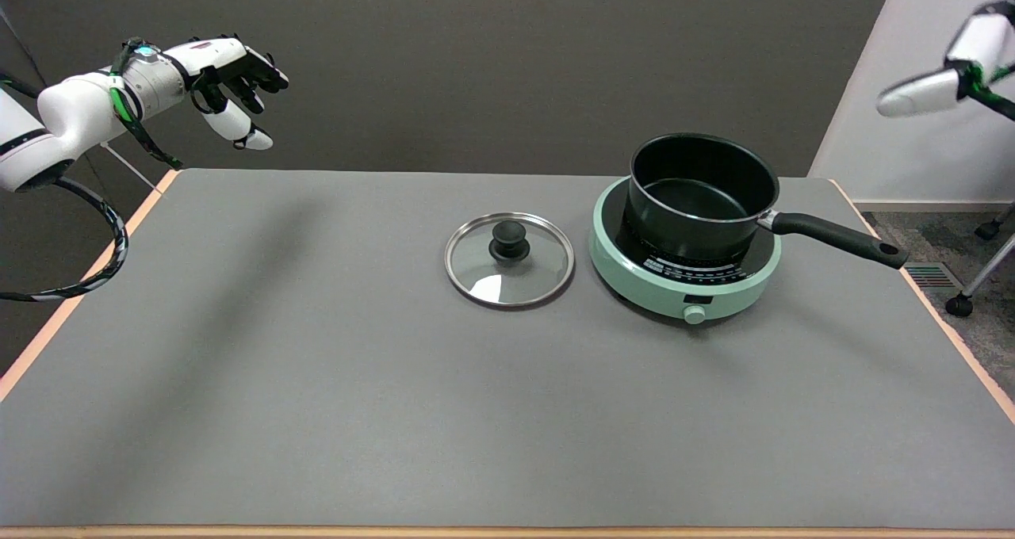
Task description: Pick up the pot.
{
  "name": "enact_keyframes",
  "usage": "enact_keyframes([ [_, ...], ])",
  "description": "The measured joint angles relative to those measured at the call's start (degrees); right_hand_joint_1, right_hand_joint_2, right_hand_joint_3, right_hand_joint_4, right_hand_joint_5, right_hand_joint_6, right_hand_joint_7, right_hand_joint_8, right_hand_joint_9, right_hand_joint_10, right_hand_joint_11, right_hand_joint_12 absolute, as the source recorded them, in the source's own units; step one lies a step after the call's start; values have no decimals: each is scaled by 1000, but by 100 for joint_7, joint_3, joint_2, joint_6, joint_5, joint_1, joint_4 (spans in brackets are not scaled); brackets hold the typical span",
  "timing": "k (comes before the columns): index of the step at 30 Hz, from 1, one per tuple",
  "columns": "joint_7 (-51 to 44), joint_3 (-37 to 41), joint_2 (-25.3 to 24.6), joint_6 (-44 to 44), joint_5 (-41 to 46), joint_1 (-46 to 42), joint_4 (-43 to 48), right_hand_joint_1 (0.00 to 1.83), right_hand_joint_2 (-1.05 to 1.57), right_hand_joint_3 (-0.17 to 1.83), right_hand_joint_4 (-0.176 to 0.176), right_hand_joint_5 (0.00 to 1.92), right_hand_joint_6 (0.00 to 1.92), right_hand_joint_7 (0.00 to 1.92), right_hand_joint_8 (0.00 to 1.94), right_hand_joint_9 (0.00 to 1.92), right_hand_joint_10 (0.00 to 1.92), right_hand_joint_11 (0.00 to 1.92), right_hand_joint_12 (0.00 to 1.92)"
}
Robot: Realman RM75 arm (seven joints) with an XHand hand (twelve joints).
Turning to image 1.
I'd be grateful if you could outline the metal stand with black casters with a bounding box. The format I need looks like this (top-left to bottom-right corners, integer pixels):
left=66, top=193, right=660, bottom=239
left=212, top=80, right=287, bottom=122
left=945, top=201, right=1015, bottom=319

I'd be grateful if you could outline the glass lid with black knob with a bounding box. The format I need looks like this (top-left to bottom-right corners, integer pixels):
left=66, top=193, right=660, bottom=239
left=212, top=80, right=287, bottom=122
left=444, top=212, right=576, bottom=310

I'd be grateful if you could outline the metal floor vent grille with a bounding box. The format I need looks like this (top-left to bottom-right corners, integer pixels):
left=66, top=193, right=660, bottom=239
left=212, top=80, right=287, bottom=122
left=904, top=262, right=965, bottom=291

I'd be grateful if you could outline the mint green induction cooker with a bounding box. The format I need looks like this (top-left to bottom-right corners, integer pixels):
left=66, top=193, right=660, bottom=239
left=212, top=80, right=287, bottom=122
left=588, top=176, right=783, bottom=326

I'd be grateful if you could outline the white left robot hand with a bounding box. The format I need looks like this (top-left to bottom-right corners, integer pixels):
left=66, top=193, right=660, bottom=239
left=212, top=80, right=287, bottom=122
left=163, top=34, right=290, bottom=152

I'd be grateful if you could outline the black pot with long handle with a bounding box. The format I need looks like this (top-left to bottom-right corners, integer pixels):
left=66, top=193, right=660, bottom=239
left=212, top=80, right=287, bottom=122
left=626, top=132, right=910, bottom=270

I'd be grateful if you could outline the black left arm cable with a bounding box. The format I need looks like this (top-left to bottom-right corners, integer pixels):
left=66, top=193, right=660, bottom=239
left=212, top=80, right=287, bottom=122
left=0, top=38, right=185, bottom=303

